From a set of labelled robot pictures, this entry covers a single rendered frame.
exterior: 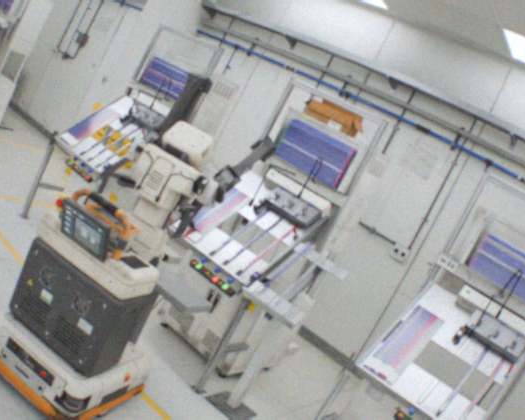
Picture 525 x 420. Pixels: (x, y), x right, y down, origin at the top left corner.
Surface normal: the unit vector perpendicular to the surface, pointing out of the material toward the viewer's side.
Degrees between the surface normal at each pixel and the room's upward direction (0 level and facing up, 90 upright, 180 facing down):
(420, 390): 45
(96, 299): 90
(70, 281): 90
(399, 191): 90
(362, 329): 90
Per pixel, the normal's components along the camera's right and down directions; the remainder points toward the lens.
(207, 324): -0.52, -0.13
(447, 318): -0.04, -0.72
